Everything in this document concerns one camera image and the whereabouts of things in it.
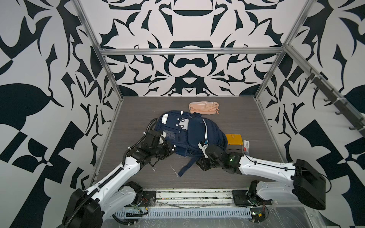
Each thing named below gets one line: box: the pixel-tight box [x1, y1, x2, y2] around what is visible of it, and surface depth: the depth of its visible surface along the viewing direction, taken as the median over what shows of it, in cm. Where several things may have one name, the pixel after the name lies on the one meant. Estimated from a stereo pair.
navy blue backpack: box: [154, 110, 228, 177], surface depth 92 cm
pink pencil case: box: [188, 101, 220, 115], surface depth 114 cm
